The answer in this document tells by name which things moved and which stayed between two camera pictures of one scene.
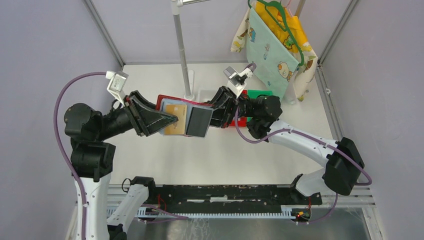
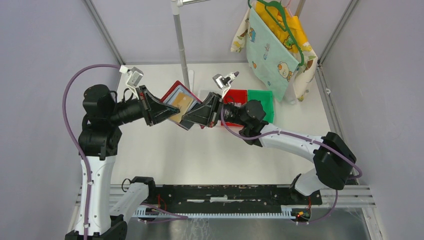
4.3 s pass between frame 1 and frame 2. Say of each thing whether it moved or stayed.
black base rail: stayed
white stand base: stayed
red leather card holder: moved
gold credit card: moved
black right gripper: moved
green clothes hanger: stayed
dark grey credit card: moved
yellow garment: stayed
